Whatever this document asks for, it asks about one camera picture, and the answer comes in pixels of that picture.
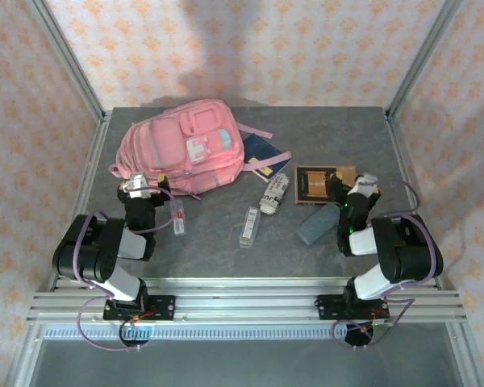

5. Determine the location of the newspaper print pouch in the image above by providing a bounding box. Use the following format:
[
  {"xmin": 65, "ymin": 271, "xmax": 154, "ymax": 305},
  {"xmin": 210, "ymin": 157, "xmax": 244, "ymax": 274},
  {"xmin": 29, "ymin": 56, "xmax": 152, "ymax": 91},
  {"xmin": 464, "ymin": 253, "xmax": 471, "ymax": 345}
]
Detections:
[{"xmin": 258, "ymin": 173, "xmax": 291, "ymax": 218}]

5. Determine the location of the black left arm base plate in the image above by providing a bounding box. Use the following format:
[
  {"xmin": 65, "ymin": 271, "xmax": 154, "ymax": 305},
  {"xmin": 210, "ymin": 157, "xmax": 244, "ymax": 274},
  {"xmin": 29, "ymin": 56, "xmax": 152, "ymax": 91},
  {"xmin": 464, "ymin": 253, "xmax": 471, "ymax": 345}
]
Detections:
[{"xmin": 102, "ymin": 295, "xmax": 177, "ymax": 323}]

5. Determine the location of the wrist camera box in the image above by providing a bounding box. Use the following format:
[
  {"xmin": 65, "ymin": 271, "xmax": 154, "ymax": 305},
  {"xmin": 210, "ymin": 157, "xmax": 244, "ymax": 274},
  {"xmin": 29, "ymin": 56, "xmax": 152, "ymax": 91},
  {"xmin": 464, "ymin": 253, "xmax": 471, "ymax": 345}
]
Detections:
[
  {"xmin": 353, "ymin": 173, "xmax": 380, "ymax": 198},
  {"xmin": 123, "ymin": 172, "xmax": 152, "ymax": 199}
]

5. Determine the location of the aluminium frame post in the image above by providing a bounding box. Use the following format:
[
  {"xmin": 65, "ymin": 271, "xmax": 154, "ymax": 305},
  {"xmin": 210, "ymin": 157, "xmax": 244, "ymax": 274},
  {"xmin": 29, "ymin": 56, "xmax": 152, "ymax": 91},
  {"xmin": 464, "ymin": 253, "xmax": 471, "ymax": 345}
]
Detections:
[
  {"xmin": 26, "ymin": 0, "xmax": 106, "ymax": 122},
  {"xmin": 386, "ymin": 0, "xmax": 465, "ymax": 120}
]

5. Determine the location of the aluminium frame leg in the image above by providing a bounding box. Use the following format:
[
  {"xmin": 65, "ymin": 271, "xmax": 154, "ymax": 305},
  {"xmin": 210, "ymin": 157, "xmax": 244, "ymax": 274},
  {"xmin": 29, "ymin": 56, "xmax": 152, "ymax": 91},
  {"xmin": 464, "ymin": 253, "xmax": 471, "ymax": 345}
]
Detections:
[
  {"xmin": 6, "ymin": 322, "xmax": 45, "ymax": 387},
  {"xmin": 447, "ymin": 322, "xmax": 484, "ymax": 387}
]

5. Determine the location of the pink school backpack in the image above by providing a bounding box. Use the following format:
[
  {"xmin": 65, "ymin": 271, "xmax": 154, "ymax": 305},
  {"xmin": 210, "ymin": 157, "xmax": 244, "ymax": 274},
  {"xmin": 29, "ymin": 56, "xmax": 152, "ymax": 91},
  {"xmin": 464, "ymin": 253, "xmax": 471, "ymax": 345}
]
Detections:
[{"xmin": 107, "ymin": 98, "xmax": 292, "ymax": 202}]

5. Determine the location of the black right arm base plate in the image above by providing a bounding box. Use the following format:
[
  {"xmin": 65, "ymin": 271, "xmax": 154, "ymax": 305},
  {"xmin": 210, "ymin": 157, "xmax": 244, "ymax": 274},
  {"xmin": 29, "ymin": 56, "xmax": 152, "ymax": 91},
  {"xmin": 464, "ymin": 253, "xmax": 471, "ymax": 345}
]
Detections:
[{"xmin": 316, "ymin": 293, "xmax": 390, "ymax": 322}]

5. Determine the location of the black round cable port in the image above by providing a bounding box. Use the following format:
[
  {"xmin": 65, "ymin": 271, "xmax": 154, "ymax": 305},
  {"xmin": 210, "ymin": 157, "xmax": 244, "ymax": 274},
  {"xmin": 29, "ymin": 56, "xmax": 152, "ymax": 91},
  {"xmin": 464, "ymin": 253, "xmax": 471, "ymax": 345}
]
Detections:
[
  {"xmin": 344, "ymin": 322, "xmax": 388, "ymax": 348},
  {"xmin": 119, "ymin": 322, "xmax": 151, "ymax": 348}
]

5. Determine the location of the aluminium table side rail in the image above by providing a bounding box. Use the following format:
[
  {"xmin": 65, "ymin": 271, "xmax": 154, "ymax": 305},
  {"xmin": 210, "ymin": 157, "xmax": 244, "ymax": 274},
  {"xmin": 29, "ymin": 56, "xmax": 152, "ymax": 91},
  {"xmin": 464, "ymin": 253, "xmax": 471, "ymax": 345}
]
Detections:
[
  {"xmin": 48, "ymin": 116, "xmax": 111, "ymax": 291},
  {"xmin": 385, "ymin": 112, "xmax": 444, "ymax": 289}
]

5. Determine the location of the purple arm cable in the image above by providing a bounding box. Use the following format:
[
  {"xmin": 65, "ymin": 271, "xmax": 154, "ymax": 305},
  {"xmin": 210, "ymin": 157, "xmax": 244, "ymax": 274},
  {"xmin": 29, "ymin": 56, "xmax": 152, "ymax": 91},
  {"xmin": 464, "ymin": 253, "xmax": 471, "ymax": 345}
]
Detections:
[
  {"xmin": 75, "ymin": 183, "xmax": 182, "ymax": 352},
  {"xmin": 332, "ymin": 179, "xmax": 444, "ymax": 350}
]

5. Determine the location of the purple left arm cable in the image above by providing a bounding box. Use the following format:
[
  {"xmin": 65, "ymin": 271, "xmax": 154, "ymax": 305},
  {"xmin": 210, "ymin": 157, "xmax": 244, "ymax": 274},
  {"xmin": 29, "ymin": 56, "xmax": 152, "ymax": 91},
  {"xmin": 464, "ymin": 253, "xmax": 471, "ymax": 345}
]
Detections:
[{"xmin": 75, "ymin": 183, "xmax": 182, "ymax": 352}]

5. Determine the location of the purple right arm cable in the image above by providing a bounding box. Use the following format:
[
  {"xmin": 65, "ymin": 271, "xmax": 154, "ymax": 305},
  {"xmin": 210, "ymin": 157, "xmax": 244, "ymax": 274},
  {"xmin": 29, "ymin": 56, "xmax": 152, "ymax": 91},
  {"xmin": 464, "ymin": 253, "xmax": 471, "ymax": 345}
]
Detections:
[{"xmin": 332, "ymin": 179, "xmax": 444, "ymax": 350}]

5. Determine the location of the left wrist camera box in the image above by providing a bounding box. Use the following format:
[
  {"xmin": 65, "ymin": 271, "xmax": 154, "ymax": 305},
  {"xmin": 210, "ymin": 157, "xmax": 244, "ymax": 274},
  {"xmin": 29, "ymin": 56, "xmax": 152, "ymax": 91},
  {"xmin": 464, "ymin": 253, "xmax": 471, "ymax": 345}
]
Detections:
[{"xmin": 123, "ymin": 172, "xmax": 152, "ymax": 199}]

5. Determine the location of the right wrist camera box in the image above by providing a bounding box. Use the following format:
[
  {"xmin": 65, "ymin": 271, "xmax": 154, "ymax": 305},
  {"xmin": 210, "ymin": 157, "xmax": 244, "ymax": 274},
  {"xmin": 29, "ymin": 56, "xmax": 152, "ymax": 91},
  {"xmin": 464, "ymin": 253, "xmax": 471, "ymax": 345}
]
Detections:
[{"xmin": 353, "ymin": 173, "xmax": 380, "ymax": 198}]

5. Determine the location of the clear pen box red label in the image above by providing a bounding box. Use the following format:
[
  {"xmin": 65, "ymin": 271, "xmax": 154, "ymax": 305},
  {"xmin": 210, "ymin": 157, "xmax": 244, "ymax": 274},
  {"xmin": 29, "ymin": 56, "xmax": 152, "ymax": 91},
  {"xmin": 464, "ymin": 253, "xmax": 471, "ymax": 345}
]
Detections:
[{"xmin": 169, "ymin": 197, "xmax": 188, "ymax": 238}]

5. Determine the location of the aluminium mounting rail beam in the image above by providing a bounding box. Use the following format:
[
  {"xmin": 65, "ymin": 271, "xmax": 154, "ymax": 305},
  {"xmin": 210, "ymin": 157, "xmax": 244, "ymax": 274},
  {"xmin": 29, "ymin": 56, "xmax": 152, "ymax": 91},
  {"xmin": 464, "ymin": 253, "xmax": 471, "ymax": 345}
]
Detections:
[{"xmin": 27, "ymin": 277, "xmax": 468, "ymax": 323}]

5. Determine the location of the slotted grey cable duct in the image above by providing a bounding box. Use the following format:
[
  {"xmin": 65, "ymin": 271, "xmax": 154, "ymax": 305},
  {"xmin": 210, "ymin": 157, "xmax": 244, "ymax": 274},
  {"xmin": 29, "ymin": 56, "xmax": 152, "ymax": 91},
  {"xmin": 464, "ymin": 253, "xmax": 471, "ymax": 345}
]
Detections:
[{"xmin": 44, "ymin": 326, "xmax": 348, "ymax": 340}]

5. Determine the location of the blue grey pencil pouch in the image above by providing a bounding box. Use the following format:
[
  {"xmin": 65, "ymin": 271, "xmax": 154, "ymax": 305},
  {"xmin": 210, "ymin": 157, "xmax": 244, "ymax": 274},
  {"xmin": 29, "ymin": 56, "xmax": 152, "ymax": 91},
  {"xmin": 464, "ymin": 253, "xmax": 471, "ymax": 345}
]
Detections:
[{"xmin": 295, "ymin": 202, "xmax": 342, "ymax": 246}]

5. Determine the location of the clear pen box white label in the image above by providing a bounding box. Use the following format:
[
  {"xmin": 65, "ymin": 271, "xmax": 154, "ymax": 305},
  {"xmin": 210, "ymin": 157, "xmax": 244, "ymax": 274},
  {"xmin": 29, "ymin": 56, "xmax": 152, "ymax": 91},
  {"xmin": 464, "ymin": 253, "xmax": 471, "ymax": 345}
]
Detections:
[{"xmin": 238, "ymin": 206, "xmax": 262, "ymax": 248}]

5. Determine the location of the dark blue notebook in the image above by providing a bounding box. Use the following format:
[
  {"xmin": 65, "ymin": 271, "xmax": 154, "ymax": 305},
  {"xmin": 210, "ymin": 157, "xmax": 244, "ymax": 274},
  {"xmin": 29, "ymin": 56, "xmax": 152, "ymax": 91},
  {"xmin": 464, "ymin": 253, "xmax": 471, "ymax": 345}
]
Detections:
[{"xmin": 241, "ymin": 133, "xmax": 291, "ymax": 183}]

